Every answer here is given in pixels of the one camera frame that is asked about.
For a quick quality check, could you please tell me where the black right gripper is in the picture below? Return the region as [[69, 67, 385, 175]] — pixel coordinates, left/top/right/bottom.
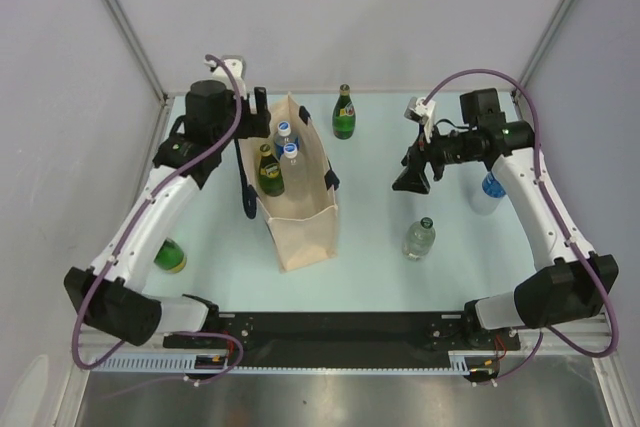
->
[[393, 122, 482, 194]]

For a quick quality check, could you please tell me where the blue label water bottle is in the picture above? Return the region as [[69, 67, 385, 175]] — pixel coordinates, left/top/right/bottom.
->
[[273, 121, 300, 160]]

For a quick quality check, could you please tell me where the clear glass bottle green cap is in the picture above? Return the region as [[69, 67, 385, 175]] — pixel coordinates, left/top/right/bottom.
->
[[402, 217, 436, 261]]

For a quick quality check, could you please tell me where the clear unlabelled plastic water bottle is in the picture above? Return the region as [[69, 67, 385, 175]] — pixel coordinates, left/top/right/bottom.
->
[[280, 143, 309, 202]]

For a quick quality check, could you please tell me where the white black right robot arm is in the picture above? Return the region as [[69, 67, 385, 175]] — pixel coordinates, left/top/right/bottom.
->
[[392, 89, 619, 348]]

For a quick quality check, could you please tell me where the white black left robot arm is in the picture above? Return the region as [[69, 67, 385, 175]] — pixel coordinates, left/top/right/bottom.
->
[[64, 80, 271, 347]]

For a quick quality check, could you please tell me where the beige canvas tote bag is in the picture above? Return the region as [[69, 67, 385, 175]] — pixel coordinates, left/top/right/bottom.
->
[[237, 95, 339, 272]]

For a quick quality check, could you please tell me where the blue label bottle right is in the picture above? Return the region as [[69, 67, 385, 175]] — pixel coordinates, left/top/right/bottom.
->
[[470, 172, 506, 215]]

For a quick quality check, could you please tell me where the green Perrier bottle back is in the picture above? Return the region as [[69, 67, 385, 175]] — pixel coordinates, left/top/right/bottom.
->
[[332, 84, 356, 140]]

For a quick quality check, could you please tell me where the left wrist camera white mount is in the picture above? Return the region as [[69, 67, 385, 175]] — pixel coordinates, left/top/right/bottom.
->
[[204, 54, 247, 99]]

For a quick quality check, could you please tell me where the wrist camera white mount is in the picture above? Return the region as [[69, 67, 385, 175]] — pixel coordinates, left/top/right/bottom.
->
[[204, 54, 247, 99], [404, 97, 436, 144]]

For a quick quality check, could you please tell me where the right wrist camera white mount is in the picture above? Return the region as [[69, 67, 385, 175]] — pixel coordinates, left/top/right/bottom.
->
[[404, 97, 436, 144]]

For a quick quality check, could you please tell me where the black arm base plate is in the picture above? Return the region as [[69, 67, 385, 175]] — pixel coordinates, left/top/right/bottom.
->
[[162, 310, 521, 369]]

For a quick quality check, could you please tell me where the aluminium corner post left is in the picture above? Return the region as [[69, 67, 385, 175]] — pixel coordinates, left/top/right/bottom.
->
[[101, 0, 168, 105]]

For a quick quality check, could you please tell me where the aluminium corner post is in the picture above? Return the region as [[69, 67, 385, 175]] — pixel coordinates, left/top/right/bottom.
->
[[101, 0, 168, 105], [519, 0, 577, 87]]

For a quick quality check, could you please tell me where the white slotted cable duct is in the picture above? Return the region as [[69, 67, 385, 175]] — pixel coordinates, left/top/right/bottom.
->
[[95, 351, 499, 377]]

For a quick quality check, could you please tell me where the aluminium corner post right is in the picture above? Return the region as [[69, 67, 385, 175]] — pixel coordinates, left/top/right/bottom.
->
[[519, 0, 577, 87]]

